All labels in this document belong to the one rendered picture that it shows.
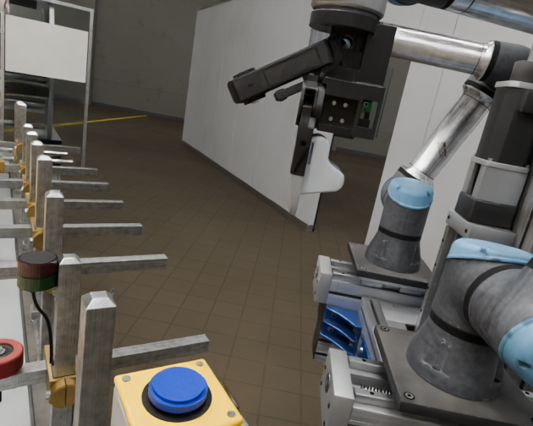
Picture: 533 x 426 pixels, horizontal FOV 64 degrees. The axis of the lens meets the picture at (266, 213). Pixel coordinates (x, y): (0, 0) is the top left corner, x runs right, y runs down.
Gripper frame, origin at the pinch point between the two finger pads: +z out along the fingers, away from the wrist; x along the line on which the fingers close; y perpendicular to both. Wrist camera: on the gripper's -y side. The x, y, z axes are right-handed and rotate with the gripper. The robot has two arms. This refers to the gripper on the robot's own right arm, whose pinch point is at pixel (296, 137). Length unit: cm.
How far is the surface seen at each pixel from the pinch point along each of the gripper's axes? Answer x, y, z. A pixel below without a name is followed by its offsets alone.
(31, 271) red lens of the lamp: -71, -38, 22
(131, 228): -9, -45, 36
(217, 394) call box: -106, -3, 10
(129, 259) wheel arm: -33, -36, 36
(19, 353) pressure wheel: -68, -42, 41
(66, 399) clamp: -69, -32, 48
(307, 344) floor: 101, 32, 132
